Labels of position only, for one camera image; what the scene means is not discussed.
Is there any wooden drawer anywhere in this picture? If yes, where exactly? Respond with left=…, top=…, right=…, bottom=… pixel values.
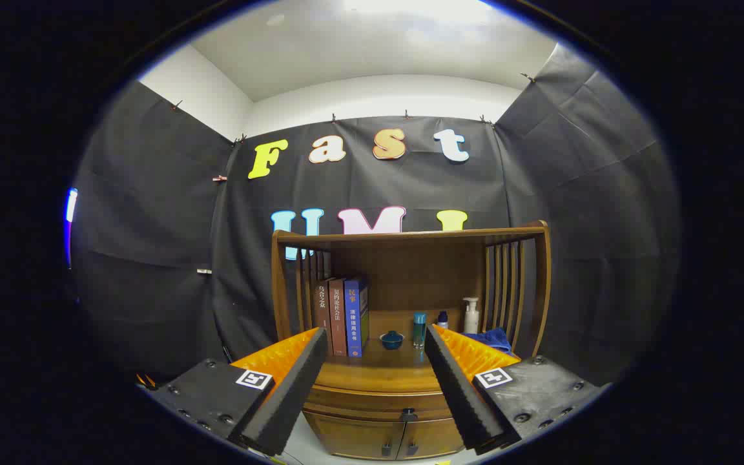
left=303, top=386, right=460, bottom=422

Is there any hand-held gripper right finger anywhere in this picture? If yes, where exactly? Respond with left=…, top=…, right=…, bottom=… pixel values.
left=424, top=323, right=608, bottom=456

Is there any dark brown book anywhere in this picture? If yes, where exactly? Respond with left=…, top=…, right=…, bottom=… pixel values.
left=314, top=279, right=335, bottom=355

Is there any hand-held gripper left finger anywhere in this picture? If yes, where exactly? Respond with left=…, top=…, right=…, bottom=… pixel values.
left=136, top=326, right=329, bottom=457

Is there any wooden cabinet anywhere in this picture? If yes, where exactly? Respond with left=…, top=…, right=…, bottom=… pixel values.
left=271, top=220, right=552, bottom=460

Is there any blue book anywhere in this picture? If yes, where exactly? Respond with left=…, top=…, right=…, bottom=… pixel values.
left=344, top=278, right=371, bottom=358

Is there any wooden cabinet door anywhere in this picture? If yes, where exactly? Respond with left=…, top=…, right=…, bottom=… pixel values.
left=398, top=418, right=466, bottom=460
left=304, top=412, right=405, bottom=460

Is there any blue folded towel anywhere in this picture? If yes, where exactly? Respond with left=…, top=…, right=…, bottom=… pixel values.
left=462, top=327, right=513, bottom=355

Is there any wooden countertop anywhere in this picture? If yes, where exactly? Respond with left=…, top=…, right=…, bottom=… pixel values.
left=313, top=326, right=470, bottom=390

